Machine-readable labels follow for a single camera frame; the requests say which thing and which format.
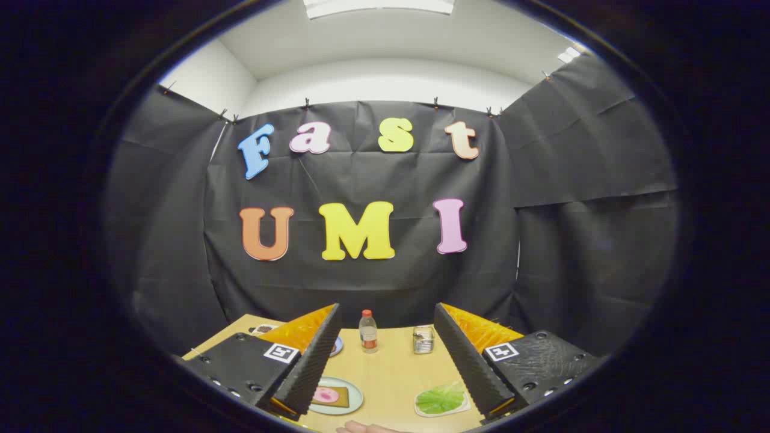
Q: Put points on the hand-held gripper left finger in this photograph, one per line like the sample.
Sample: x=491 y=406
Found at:
x=313 y=361

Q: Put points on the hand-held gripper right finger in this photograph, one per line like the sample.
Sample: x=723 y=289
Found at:
x=466 y=361

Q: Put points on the green lettuce leaf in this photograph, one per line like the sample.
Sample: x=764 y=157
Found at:
x=441 y=398

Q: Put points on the blue plate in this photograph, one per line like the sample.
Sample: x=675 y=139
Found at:
x=337 y=347

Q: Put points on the pink ham slice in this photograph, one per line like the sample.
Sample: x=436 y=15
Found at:
x=326 y=395

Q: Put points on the small white square dish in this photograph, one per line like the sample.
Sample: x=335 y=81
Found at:
x=466 y=406

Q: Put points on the bread slice on plate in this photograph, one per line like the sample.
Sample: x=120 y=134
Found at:
x=343 y=397

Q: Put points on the metal mesh basket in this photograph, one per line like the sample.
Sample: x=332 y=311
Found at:
x=423 y=340

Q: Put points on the pale green plate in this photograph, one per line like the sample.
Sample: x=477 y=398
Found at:
x=355 y=398

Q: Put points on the white divided seasoning tray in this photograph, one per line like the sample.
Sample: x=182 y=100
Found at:
x=263 y=329

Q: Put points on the clear bottle with red cap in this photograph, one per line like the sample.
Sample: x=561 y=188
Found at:
x=367 y=334

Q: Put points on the black backdrop cloth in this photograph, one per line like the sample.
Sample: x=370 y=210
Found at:
x=373 y=174

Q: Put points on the small ceiling light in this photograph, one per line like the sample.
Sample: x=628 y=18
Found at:
x=568 y=55

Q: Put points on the large ceiling light panel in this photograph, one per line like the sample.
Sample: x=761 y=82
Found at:
x=379 y=6

